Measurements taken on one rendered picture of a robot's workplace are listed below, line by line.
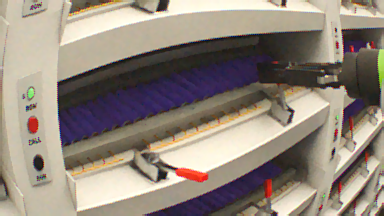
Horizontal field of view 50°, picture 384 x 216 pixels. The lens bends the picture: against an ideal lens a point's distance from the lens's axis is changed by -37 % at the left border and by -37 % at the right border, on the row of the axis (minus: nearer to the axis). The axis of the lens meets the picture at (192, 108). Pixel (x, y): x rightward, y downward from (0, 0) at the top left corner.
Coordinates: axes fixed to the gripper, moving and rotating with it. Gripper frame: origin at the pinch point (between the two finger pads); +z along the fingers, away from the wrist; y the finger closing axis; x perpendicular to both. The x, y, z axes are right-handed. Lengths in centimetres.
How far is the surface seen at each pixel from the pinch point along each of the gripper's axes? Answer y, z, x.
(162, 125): -20.4, 3.8, -2.8
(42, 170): -46.9, -2.9, -1.9
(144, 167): -27.7, 0.4, -5.9
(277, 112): -1.0, 0.8, -5.8
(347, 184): 57, 11, -43
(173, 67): -8.7, 12.4, 2.2
